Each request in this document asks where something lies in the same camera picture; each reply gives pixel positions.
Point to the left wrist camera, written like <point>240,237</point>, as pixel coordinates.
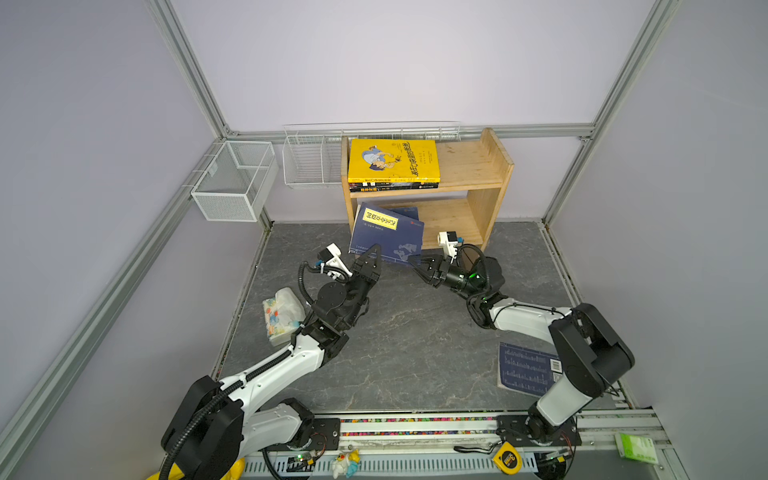
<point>330,262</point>

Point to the yellow banana toy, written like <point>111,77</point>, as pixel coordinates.
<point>234,473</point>

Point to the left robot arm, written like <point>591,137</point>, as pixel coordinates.
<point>221,421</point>

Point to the white mesh box basket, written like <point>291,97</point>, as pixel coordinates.
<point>236,183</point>

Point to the white wire rack basket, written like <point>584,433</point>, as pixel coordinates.
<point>311,153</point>

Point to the yellow folder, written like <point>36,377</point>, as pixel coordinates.
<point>393,161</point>

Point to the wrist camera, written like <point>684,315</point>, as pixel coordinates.
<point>330,262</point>
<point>449,242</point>

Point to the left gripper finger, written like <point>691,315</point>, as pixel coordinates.
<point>363,268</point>
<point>372,263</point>

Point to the small white toy figure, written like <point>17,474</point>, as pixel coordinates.
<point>346,465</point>

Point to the navy book yellow label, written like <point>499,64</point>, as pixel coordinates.
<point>399,236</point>

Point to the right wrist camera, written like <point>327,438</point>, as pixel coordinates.
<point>449,242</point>

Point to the wooden two-tier bookshelf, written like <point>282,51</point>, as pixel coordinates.
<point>474,180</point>

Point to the green white packet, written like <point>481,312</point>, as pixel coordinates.
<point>636,448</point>

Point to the navy notebook white lines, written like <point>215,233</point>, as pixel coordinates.
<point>527,371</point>

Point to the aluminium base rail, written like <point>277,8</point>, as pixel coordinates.
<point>454,443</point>

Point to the blue book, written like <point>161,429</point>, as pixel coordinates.
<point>410,212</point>

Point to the yellow tape measure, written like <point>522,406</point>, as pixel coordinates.
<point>507,459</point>

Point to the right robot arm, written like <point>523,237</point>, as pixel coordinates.
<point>591,353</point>

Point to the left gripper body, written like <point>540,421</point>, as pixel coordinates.
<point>357,294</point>

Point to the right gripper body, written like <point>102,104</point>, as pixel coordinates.
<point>455,279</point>

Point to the black wolf cover book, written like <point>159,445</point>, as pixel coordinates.
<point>390,186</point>

